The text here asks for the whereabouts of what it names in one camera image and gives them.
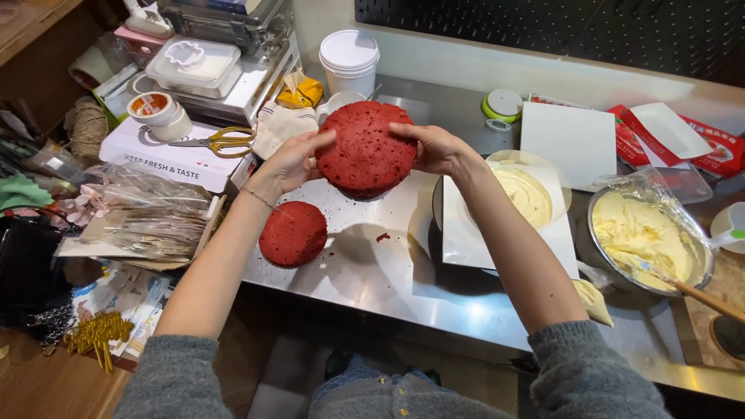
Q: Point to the cream piping bag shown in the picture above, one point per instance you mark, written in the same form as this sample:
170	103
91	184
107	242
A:
593	300

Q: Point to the large red cake layer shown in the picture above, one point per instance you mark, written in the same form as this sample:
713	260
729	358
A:
366	145

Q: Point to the pile of gold cake toppers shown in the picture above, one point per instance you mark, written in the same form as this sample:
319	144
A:
99	334

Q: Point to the black turntable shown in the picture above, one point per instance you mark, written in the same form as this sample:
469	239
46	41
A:
442	256

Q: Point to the green and white round timer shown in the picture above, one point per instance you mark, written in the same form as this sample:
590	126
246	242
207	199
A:
502	105

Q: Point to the pink artificial flowers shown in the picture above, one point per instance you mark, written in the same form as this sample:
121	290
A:
81	203

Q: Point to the wooden board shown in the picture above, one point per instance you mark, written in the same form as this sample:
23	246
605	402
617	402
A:
713	314

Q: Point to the stack of printed leaflets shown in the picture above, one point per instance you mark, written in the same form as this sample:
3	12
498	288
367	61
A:
128	308

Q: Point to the yellow wrapped packet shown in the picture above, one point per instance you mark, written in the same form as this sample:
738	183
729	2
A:
301	93

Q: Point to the plain white tape roll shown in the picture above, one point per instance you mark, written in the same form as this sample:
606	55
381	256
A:
174	129

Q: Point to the red printed paper bag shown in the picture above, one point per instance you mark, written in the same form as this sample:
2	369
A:
713	148

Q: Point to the round dark coaster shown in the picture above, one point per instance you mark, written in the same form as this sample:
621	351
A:
728	336

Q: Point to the heap of clear wrapped picks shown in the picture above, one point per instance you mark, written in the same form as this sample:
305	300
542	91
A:
151	218

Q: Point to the green cloth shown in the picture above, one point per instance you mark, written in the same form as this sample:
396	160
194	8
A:
23	195

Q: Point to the metal case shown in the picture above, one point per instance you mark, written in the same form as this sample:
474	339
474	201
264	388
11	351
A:
238	29

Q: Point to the white cardboard box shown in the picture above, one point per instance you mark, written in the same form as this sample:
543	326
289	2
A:
169	160

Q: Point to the white square cake board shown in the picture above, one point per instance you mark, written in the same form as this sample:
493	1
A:
567	142

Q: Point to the pink box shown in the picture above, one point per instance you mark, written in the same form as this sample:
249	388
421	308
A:
139	41

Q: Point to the person's grey sweater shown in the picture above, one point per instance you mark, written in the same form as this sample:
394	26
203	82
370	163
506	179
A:
372	378

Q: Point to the silver board with cream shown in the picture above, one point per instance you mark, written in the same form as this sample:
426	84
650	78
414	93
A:
527	203

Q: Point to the steel bowl of cream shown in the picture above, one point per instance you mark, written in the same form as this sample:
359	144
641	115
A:
643	238

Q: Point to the white plastic dispenser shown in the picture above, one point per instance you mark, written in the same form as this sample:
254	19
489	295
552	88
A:
146	17

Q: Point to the clear plastic wrap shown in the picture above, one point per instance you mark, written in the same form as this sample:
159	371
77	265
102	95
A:
652	186

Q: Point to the black pegboard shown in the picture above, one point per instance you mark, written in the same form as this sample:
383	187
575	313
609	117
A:
559	29

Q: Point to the clear plastic food container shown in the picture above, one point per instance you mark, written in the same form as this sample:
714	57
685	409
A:
195	65

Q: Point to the small white round gadget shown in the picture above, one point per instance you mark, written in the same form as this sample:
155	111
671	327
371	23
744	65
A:
498	125

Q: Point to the small red cake layer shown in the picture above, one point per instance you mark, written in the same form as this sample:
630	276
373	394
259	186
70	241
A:
293	234

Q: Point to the clear plastic tray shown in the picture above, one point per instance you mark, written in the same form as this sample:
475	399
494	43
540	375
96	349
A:
687	183

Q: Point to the person's right hand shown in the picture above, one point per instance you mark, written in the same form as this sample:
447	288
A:
439	150

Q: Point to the beige cloth pouch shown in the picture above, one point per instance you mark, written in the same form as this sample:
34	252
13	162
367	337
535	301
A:
279	128

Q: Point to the person's left hand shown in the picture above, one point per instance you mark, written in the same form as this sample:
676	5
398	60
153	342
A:
291	163

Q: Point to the white plastic bucket with lid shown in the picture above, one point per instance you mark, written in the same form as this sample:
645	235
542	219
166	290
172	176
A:
349	61

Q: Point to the white measuring cup green mark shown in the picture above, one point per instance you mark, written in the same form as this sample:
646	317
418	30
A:
728	228

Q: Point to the white tape roll orange core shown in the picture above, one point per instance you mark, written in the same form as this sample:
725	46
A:
152	107

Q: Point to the white ceramic cup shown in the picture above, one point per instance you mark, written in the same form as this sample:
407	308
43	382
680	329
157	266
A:
337	103

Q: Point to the red cake crumb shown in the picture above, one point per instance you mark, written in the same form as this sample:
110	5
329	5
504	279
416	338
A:
382	237

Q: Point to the jute twine roll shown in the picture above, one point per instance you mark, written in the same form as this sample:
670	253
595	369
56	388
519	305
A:
87	131

